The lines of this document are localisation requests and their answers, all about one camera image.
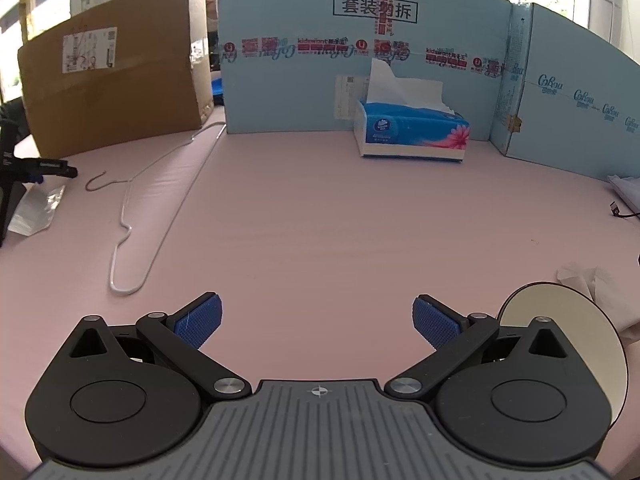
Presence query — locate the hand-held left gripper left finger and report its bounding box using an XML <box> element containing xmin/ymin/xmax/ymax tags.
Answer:
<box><xmin>67</xmin><ymin>291</ymin><xmax>253</xmax><ymax>403</ymax></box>

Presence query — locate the blue floral tissue box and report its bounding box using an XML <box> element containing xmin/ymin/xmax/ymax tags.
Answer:
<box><xmin>353</xmin><ymin>57</ymin><xmax>472</xmax><ymax>163</ymax></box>

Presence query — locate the white wire hanger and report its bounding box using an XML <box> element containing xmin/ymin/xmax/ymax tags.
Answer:
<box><xmin>85</xmin><ymin>121</ymin><xmax>227</xmax><ymax>295</ymax></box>

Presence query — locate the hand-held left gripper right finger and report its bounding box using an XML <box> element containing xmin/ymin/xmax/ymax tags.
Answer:
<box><xmin>384</xmin><ymin>294</ymin><xmax>571</xmax><ymax>403</ymax></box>

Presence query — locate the light blue blue-printed cardboard panel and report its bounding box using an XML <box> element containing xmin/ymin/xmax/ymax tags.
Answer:
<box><xmin>489</xmin><ymin>2</ymin><xmax>640</xmax><ymax>181</ymax></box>

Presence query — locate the clear plastic bag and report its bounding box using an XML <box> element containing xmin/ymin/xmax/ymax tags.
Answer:
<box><xmin>7</xmin><ymin>185</ymin><xmax>67</xmax><ymax>237</ymax></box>

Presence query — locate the pale wiping cloth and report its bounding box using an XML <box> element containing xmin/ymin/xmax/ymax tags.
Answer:
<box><xmin>556</xmin><ymin>264</ymin><xmax>640</xmax><ymax>346</ymax></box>

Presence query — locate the brown cardboard box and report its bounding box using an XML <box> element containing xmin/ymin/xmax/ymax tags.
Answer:
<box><xmin>17</xmin><ymin>0</ymin><xmax>216</xmax><ymax>159</ymax></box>

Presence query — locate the white bowl with dark rim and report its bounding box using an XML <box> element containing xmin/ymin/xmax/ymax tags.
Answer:
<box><xmin>495</xmin><ymin>282</ymin><xmax>630</xmax><ymax>421</ymax></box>

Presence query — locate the lilac pillow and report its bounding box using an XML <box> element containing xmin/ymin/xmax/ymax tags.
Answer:
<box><xmin>607</xmin><ymin>175</ymin><xmax>640</xmax><ymax>216</ymax></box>

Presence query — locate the light blue red-printed cardboard panel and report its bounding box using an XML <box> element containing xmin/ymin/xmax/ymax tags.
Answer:
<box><xmin>214</xmin><ymin>0</ymin><xmax>513</xmax><ymax>136</ymax></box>

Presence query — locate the white air conditioner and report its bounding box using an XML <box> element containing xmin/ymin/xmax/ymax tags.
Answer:
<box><xmin>575</xmin><ymin>0</ymin><xmax>632</xmax><ymax>56</ymax></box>

